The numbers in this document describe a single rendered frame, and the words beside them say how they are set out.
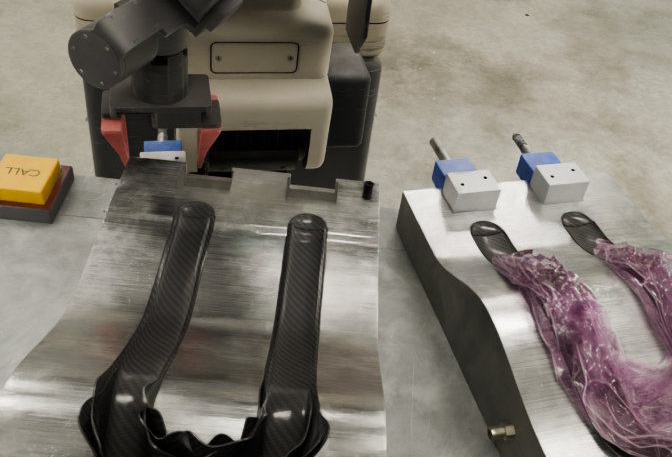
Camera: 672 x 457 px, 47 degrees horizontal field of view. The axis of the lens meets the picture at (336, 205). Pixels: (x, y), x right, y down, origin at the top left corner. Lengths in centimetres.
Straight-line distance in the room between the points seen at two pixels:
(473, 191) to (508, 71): 214
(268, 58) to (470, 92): 174
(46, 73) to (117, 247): 203
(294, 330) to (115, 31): 30
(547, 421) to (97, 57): 49
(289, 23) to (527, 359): 60
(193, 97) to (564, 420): 47
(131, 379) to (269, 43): 61
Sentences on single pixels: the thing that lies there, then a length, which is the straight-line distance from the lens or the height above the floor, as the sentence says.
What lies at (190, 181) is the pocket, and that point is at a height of 87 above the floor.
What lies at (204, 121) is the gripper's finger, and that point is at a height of 92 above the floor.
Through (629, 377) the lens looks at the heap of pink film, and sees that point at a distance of 69.
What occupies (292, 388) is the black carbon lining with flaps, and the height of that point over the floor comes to 92.
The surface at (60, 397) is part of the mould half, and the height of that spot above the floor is 93.
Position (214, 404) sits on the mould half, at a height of 93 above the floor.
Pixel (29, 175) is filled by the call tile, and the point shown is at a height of 84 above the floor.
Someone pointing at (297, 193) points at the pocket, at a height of 87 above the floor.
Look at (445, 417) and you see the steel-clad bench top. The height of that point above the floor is 80.
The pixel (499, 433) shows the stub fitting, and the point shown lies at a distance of 68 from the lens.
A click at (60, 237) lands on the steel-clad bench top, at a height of 80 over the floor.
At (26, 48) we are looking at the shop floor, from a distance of 289.
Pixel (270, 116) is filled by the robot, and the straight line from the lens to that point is 110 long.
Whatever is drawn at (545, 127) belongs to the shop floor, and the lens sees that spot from 268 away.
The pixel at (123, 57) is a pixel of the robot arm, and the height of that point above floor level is 103.
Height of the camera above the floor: 138
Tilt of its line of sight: 40 degrees down
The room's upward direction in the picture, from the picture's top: 7 degrees clockwise
